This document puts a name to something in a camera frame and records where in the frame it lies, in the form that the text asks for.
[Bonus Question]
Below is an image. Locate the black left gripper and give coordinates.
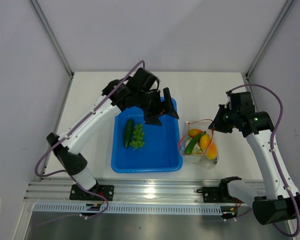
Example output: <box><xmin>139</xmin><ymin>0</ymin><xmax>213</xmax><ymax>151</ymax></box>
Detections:
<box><xmin>135</xmin><ymin>88</ymin><xmax>179</xmax><ymax>127</ymax></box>

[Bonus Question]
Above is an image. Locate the clear zip top bag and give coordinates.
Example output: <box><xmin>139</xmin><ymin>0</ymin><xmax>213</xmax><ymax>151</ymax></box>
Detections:
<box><xmin>177</xmin><ymin>118</ymin><xmax>219</xmax><ymax>170</ymax></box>

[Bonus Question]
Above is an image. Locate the green chili pepper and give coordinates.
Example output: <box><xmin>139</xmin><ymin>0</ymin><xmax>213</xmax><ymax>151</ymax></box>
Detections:
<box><xmin>184</xmin><ymin>131</ymin><xmax>206</xmax><ymax>155</ymax></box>

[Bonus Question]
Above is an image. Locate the dark green cucumber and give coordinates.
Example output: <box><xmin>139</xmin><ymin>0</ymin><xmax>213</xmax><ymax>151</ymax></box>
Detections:
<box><xmin>123</xmin><ymin>118</ymin><xmax>135</xmax><ymax>148</ymax></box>

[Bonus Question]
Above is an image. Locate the green grape bunch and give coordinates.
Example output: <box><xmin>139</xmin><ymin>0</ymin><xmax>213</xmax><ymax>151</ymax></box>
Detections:
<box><xmin>130</xmin><ymin>123</ymin><xmax>145</xmax><ymax>150</ymax></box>

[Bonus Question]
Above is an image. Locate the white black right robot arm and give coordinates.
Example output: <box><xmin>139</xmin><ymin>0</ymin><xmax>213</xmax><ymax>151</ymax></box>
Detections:
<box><xmin>208</xmin><ymin>91</ymin><xmax>300</xmax><ymax>225</ymax></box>

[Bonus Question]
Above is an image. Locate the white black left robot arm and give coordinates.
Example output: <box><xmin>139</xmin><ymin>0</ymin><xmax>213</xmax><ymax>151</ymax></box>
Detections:
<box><xmin>46</xmin><ymin>66</ymin><xmax>179</xmax><ymax>200</ymax></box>

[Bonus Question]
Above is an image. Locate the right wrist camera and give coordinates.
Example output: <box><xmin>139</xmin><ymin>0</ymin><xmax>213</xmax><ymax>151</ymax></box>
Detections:
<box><xmin>226</xmin><ymin>91</ymin><xmax>255</xmax><ymax>111</ymax></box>

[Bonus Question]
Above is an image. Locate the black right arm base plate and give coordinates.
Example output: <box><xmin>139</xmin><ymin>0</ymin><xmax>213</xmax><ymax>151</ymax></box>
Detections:
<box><xmin>196</xmin><ymin>187</ymin><xmax>234</xmax><ymax>203</ymax></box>

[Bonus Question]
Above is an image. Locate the aluminium mounting rail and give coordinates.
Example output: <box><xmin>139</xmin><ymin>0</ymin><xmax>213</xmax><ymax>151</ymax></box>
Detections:
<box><xmin>23</xmin><ymin>178</ymin><xmax>220</xmax><ymax>205</ymax></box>

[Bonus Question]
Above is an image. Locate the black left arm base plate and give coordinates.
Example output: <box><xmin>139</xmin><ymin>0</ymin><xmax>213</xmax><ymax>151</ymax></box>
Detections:
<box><xmin>69</xmin><ymin>184</ymin><xmax>115</xmax><ymax>202</ymax></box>

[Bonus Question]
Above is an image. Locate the white slotted cable duct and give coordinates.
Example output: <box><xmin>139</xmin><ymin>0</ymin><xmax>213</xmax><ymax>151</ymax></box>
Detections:
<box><xmin>33</xmin><ymin>202</ymin><xmax>223</xmax><ymax>216</ymax></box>

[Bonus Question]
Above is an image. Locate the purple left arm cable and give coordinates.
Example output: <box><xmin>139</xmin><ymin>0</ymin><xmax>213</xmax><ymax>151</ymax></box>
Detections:
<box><xmin>34</xmin><ymin>60</ymin><xmax>146</xmax><ymax>221</ymax></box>

